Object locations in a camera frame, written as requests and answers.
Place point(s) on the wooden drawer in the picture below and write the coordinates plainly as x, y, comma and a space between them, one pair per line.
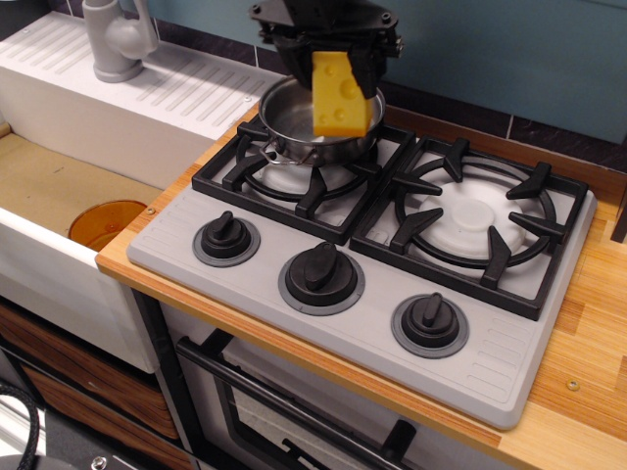
97, 372
141, 446

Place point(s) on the stainless steel pot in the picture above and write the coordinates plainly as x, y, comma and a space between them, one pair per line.
286, 111

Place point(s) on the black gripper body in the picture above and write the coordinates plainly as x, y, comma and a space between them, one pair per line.
327, 26

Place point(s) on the upper wooden drawer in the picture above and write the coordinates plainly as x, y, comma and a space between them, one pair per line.
97, 372

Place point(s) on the black left burner grate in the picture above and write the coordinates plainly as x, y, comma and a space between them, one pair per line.
327, 202

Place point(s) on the toy oven door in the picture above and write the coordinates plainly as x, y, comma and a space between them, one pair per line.
273, 414

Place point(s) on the black stove knob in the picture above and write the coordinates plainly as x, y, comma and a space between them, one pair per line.
226, 241
321, 281
430, 326

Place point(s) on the black oven door handle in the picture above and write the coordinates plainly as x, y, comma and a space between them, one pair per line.
208, 357

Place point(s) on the black left stove knob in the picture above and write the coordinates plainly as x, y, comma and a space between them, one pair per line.
226, 241

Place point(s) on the yellow cheese wedge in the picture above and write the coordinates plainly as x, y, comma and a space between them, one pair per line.
339, 107

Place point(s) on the brass screw right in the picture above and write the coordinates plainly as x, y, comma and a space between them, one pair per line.
573, 385

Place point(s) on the white toy sink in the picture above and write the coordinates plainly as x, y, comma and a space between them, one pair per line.
70, 142

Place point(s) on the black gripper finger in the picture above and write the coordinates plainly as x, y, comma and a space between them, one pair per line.
296, 55
369, 64

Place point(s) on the black burner grate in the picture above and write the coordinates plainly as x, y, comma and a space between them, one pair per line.
327, 202
503, 233

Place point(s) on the grey toy faucet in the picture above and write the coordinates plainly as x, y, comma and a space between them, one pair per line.
118, 44

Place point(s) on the black right burner grate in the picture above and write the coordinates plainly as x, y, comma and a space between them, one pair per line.
503, 233

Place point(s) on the black middle stove knob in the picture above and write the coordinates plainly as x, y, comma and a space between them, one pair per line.
321, 281

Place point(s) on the black right stove knob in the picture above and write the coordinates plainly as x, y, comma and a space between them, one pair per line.
430, 326

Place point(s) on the grey toy stove top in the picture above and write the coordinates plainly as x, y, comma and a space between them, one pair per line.
489, 379

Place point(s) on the lower wooden drawer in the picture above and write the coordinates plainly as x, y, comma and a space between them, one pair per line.
141, 446

